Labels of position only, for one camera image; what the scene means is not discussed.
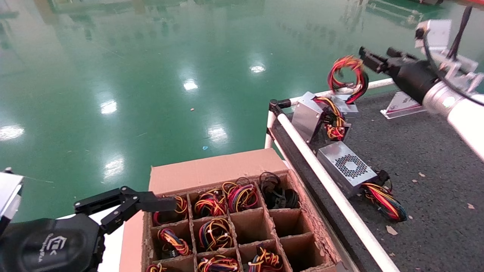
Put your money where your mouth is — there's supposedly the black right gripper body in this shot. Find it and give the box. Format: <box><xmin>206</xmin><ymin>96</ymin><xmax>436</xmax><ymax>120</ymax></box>
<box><xmin>389</xmin><ymin>56</ymin><xmax>440</xmax><ymax>105</ymax></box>

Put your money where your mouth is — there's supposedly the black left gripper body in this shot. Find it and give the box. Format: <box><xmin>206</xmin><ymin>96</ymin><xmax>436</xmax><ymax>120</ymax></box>
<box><xmin>0</xmin><ymin>214</ymin><xmax>105</xmax><ymax>272</ymax></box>

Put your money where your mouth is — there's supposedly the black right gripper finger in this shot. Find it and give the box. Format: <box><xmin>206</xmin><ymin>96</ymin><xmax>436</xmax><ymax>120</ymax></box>
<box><xmin>386</xmin><ymin>46</ymin><xmax>417</xmax><ymax>62</ymax></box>
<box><xmin>358</xmin><ymin>46</ymin><xmax>394</xmax><ymax>74</ymax></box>

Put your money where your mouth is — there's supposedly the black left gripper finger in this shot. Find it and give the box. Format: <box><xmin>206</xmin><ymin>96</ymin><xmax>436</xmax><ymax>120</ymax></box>
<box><xmin>74</xmin><ymin>186</ymin><xmax>177</xmax><ymax>235</ymax></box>

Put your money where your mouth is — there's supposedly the power supply with coloured wires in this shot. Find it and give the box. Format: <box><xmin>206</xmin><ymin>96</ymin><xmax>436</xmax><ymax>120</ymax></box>
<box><xmin>317</xmin><ymin>141</ymin><xmax>408</xmax><ymax>222</ymax></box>
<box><xmin>327</xmin><ymin>56</ymin><xmax>369</xmax><ymax>117</ymax></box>
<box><xmin>290</xmin><ymin>91</ymin><xmax>352</xmax><ymax>144</ymax></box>

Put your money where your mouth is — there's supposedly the cardboard box with dividers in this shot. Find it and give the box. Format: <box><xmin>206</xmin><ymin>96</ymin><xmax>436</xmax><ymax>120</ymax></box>
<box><xmin>119</xmin><ymin>148</ymin><xmax>343</xmax><ymax>272</ymax></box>

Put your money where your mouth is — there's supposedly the clear acrylic sign stand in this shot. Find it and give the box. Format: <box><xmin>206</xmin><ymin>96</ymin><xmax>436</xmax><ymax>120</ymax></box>
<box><xmin>380</xmin><ymin>91</ymin><xmax>427</xmax><ymax>120</ymax></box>

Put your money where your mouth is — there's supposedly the black pipe joint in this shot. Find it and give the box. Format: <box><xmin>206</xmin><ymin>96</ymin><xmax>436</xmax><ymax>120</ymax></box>
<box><xmin>268</xmin><ymin>99</ymin><xmax>292</xmax><ymax>117</ymax></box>

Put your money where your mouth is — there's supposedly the dark grey table mat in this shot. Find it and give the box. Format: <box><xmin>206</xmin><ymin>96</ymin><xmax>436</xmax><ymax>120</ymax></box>
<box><xmin>314</xmin><ymin>91</ymin><xmax>484</xmax><ymax>272</ymax></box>

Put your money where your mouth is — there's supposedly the wire bundle top right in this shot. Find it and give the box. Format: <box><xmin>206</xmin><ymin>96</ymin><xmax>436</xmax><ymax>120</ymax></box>
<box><xmin>152</xmin><ymin>195</ymin><xmax>188</xmax><ymax>226</ymax></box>
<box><xmin>194</xmin><ymin>188</ymin><xmax>227</xmax><ymax>218</ymax></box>

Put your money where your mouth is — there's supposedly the wire bundle top centre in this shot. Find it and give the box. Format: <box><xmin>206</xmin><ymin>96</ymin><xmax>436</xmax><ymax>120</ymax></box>
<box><xmin>157</xmin><ymin>228</ymin><xmax>192</xmax><ymax>258</ymax></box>

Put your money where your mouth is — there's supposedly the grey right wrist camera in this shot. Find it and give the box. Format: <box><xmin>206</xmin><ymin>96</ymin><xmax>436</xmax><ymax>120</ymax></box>
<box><xmin>415</xmin><ymin>19</ymin><xmax>452</xmax><ymax>49</ymax></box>

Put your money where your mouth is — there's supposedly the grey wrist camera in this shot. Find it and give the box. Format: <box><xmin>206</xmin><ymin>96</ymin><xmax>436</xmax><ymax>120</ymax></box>
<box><xmin>0</xmin><ymin>168</ymin><xmax>24</xmax><ymax>231</ymax></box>
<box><xmin>415</xmin><ymin>19</ymin><xmax>452</xmax><ymax>49</ymax></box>

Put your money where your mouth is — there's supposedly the metal camera bracket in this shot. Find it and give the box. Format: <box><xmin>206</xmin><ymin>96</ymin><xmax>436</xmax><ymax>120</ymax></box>
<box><xmin>435</xmin><ymin>48</ymin><xmax>484</xmax><ymax>93</ymax></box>

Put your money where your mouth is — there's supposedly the black camera cable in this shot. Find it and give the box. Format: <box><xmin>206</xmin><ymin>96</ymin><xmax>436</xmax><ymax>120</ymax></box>
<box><xmin>423</xmin><ymin>6</ymin><xmax>484</xmax><ymax>107</ymax></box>

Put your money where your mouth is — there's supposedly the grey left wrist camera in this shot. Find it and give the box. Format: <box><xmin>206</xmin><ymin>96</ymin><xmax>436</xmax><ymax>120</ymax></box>
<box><xmin>0</xmin><ymin>168</ymin><xmax>24</xmax><ymax>231</ymax></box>

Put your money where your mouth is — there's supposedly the wire bundle middle centre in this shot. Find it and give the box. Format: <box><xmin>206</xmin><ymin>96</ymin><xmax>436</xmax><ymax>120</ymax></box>
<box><xmin>197</xmin><ymin>218</ymin><xmax>233</xmax><ymax>252</ymax></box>

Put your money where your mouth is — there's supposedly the wire bundle middle left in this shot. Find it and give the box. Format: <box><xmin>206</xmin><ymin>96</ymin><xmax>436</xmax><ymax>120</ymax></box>
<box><xmin>248</xmin><ymin>246</ymin><xmax>283</xmax><ymax>272</ymax></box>
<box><xmin>197</xmin><ymin>255</ymin><xmax>240</xmax><ymax>272</ymax></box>

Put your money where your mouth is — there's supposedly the wire bundle middle right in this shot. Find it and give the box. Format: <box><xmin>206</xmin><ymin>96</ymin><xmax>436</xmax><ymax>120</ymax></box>
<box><xmin>222</xmin><ymin>181</ymin><xmax>259</xmax><ymax>213</ymax></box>

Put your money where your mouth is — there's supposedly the thin white frame pipe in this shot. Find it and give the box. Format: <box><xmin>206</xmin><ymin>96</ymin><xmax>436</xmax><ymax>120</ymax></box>
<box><xmin>288</xmin><ymin>77</ymin><xmax>394</xmax><ymax>108</ymax></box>

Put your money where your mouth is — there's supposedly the long white frame pipe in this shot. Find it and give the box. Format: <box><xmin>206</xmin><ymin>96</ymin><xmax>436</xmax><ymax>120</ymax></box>
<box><xmin>276</xmin><ymin>113</ymin><xmax>400</xmax><ymax>272</ymax></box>

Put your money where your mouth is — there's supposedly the power supply with black wires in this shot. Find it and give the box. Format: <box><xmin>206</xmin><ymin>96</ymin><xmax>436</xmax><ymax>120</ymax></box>
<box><xmin>259</xmin><ymin>172</ymin><xmax>300</xmax><ymax>210</ymax></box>

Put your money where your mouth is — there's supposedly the short white frame post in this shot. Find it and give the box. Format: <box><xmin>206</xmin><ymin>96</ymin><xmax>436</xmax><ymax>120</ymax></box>
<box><xmin>264</xmin><ymin>111</ymin><xmax>276</xmax><ymax>150</ymax></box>

